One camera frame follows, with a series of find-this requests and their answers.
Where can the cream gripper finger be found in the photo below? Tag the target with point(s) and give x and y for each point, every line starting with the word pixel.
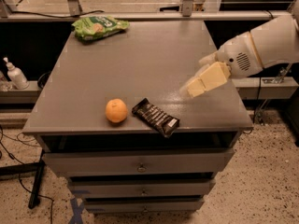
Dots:
pixel 203 64
pixel 208 78

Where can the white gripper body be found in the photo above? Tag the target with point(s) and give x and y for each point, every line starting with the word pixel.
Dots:
pixel 238 57

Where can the black rxbar chocolate bar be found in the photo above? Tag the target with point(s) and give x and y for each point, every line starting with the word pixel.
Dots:
pixel 155 117

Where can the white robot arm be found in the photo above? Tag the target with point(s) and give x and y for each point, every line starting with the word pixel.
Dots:
pixel 272 43

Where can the orange fruit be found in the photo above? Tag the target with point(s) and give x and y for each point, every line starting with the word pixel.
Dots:
pixel 116 110

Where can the top grey drawer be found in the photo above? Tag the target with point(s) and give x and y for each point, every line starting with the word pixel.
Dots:
pixel 138 162

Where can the grey drawer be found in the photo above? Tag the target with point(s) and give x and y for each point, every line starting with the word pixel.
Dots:
pixel 144 205
pixel 142 188
pixel 138 162

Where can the grey drawer cabinet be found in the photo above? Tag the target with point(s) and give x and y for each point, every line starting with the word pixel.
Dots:
pixel 152 59

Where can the green snack bag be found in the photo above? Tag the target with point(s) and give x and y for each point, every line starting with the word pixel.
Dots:
pixel 98 27

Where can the middle grey drawer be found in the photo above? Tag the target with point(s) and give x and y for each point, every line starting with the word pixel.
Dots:
pixel 142 188

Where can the bottom grey drawer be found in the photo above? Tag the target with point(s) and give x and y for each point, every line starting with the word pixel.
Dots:
pixel 144 205

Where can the white pump bottle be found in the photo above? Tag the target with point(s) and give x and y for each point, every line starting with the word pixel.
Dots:
pixel 16 75

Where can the black metal floor stand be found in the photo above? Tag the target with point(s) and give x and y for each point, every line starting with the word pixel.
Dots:
pixel 36 168

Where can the metal frame rail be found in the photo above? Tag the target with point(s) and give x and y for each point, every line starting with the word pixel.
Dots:
pixel 254 15

